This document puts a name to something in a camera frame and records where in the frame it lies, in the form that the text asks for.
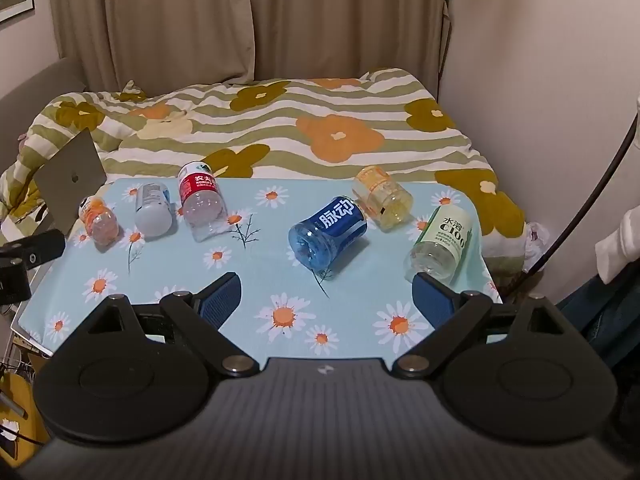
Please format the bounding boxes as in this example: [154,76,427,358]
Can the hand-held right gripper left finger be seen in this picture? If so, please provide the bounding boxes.
[75,272,261,379]

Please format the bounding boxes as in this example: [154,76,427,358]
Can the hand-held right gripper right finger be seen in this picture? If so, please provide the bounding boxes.
[392,271,581,380]

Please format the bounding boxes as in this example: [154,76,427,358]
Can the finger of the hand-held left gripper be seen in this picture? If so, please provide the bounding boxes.
[0,230,67,267]

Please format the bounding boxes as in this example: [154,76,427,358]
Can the blue label plastic cup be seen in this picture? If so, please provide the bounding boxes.
[288,195,368,277]

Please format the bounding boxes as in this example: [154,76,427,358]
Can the green white label plastic cup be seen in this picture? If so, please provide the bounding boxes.
[404,205,474,283]

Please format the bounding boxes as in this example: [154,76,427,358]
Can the red label plastic cup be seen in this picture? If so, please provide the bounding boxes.
[177,161,227,243]

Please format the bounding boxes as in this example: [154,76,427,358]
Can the yellow orange label plastic cup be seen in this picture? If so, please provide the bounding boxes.
[351,165,415,232]

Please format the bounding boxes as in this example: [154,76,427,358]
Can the daisy print blue tablecloth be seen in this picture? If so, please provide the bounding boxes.
[10,177,503,361]

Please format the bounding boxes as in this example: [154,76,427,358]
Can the silver laptop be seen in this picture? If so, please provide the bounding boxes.
[34,128,108,235]

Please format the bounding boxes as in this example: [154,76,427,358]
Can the white plastic bag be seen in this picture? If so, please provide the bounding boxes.
[522,220,551,273]

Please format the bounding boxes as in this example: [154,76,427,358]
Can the yellow box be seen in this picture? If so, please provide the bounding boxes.
[0,370,51,456]

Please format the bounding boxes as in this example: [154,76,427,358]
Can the grey sofa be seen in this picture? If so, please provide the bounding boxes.
[0,57,88,136]

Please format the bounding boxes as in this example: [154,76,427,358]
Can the blue denim cloth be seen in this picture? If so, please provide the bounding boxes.
[555,265,640,361]

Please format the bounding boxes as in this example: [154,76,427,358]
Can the striped flower print blanket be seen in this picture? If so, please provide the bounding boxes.
[0,67,528,281]

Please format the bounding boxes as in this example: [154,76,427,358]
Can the white cloth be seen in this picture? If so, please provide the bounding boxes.
[595,205,640,286]

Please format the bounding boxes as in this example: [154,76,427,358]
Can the beige curtain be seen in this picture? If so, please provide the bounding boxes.
[47,0,453,103]

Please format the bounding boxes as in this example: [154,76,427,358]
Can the black cable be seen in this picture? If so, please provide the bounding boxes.
[522,110,640,273]

